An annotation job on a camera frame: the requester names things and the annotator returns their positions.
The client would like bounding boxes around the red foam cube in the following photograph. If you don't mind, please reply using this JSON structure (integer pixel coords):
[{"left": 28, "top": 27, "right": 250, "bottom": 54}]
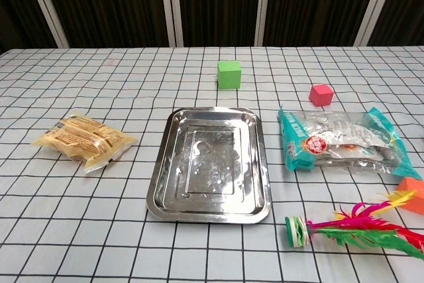
[{"left": 308, "top": 84, "right": 335, "bottom": 108}]

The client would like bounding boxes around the white grid checked tablecloth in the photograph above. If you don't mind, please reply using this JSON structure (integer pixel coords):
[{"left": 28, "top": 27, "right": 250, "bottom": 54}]
[{"left": 0, "top": 44, "right": 424, "bottom": 283}]

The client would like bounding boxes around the orange foam block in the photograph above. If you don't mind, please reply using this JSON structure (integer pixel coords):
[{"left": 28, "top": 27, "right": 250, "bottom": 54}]
[{"left": 396, "top": 178, "right": 424, "bottom": 215}]

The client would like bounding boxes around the white-framed dark folding screen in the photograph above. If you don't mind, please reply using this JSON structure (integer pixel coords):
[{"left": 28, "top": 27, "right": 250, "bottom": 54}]
[{"left": 0, "top": 0, "right": 424, "bottom": 55}]

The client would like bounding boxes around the colourful feather shuttlecock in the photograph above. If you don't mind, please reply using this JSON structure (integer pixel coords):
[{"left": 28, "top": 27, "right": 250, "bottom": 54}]
[{"left": 284, "top": 189, "right": 424, "bottom": 260}]

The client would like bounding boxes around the teal and clear snack bag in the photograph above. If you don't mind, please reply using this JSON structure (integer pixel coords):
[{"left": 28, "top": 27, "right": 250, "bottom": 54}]
[{"left": 277, "top": 106, "right": 423, "bottom": 180}]

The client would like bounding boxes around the green foam cube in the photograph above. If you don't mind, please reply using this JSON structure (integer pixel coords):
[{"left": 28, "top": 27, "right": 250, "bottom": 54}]
[{"left": 217, "top": 60, "right": 242, "bottom": 90}]

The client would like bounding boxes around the yellow snack packet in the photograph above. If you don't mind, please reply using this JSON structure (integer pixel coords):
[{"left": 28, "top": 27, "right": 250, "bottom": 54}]
[{"left": 32, "top": 111, "right": 139, "bottom": 174}]

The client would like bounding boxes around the stainless steel rectangular tray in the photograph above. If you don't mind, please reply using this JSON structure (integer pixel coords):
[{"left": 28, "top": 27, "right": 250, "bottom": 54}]
[{"left": 146, "top": 106, "right": 273, "bottom": 225}]

